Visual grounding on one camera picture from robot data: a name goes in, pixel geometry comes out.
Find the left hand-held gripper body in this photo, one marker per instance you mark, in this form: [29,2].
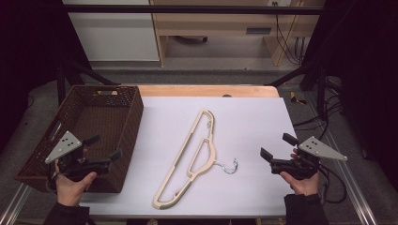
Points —
[64,146]

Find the person's left hand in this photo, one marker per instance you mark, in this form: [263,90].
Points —
[70,190]

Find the black horizontal frame bar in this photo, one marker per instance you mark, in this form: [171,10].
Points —
[187,9]

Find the light wooden desk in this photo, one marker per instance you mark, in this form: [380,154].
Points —
[216,22]

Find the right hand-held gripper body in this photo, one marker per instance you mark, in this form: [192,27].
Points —
[316,149]

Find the dark curtain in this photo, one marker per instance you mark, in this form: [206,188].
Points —
[28,62]
[369,78]

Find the brown woven basket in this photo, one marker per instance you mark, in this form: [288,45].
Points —
[103,125]

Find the person's right hand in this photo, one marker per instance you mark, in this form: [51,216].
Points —
[305,187]

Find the white table cover sheet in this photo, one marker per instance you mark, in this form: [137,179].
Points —
[250,125]

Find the grey desk plate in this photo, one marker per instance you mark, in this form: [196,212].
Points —
[258,30]

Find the aluminium rail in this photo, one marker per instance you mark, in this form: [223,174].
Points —
[353,187]
[14,206]

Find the black metal stand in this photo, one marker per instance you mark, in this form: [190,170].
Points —
[61,81]
[320,90]

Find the yellow and black tool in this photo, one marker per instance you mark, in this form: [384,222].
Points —
[295,99]

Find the white cabinet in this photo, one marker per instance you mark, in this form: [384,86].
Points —
[115,37]

